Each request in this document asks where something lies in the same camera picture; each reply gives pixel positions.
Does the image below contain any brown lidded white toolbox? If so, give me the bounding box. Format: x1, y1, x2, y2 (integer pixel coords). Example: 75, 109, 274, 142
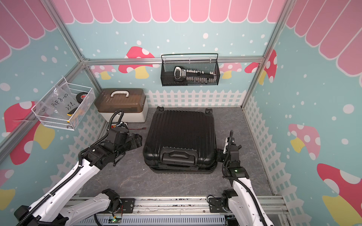
94, 88, 149, 122

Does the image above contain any yellow black tool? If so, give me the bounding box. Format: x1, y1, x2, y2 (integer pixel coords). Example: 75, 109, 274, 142
67, 107, 78, 116

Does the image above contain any plastic bag with writing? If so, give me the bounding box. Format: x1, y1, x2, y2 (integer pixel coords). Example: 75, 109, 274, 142
44, 85, 78, 119

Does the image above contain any socket wrench set in basket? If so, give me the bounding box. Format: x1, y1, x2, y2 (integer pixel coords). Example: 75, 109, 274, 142
173, 66, 218, 84

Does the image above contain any clear wire wall basket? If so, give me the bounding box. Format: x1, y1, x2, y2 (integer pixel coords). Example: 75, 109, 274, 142
31, 77, 96, 131

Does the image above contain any black ribbed hard-shell suitcase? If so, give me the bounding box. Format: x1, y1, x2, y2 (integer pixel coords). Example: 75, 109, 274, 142
143, 106, 217, 174

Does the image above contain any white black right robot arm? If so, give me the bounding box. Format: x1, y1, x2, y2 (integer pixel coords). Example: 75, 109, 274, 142
218, 131, 274, 226

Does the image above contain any black tape roll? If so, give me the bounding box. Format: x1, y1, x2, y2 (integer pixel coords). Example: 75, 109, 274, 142
76, 92, 88, 104

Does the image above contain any black wire mesh wall basket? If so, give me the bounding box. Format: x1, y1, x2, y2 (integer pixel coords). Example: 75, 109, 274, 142
160, 53, 220, 86

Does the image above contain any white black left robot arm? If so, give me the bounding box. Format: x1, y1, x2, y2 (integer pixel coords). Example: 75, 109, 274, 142
14, 110, 142, 226

